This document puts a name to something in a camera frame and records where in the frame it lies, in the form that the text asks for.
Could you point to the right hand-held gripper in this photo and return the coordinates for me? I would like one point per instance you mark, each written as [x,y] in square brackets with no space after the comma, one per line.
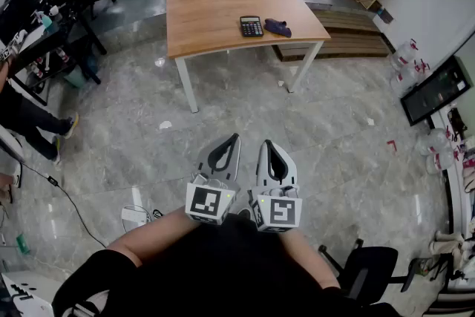
[282,211]

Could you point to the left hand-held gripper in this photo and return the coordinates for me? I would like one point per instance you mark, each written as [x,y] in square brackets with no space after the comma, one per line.
[202,200]

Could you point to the black calculator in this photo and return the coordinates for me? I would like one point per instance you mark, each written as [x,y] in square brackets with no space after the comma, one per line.
[251,27]

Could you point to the dark blue cloth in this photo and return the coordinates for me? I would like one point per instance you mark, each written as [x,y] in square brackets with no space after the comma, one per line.
[276,27]

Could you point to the person's left forearm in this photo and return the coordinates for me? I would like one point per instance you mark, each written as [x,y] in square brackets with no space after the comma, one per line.
[148,237]

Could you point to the person's right forearm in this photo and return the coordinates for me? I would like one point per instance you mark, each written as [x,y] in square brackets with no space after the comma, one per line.
[315,263]

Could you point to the white table leg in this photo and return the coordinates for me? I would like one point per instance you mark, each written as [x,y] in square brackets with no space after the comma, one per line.
[302,67]
[187,85]

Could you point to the person's black shirt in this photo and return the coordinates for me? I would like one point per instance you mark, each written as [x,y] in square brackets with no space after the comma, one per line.
[222,271]

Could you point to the wooden slat pallet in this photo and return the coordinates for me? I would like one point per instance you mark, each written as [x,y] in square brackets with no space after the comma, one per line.
[352,41]

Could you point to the clear water jug red label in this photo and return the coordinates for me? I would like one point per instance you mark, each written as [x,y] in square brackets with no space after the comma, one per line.
[408,79]
[404,53]
[439,163]
[434,141]

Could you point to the teal trash bin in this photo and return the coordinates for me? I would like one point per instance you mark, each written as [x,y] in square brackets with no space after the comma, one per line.
[76,78]

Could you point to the black flat monitor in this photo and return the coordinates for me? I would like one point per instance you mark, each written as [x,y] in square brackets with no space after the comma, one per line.
[434,93]

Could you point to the small dark box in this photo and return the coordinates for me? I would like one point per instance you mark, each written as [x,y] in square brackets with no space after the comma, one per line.
[385,15]

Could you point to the small green packet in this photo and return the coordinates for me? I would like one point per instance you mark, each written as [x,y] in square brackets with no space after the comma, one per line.
[22,243]

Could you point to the black desk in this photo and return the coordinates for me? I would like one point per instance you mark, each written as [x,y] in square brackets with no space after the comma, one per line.
[33,48]

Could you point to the blue spray bottle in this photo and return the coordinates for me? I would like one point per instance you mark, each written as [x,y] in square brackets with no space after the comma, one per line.
[46,22]

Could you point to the white board black squares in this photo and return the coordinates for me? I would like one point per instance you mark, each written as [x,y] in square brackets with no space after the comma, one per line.
[22,293]

